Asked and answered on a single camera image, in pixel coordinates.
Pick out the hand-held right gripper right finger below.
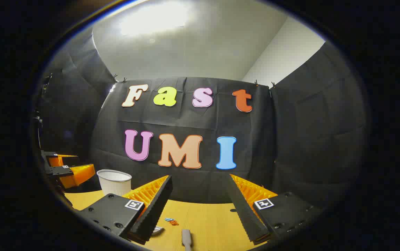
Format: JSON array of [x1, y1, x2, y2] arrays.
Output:
[[226, 174, 322, 243]]

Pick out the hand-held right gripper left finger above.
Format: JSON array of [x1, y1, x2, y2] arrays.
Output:
[[77, 175, 173, 245]]

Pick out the white ribbed garbage bin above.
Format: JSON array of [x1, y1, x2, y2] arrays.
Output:
[[97, 169, 133, 197]]

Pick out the small grey broom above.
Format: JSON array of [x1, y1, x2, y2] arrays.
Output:
[[181, 229, 193, 251]]

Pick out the wooden desktop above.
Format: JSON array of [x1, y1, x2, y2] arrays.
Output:
[[64, 190, 268, 251]]

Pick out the black backdrop cloth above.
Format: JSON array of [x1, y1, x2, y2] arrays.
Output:
[[38, 30, 369, 210]]

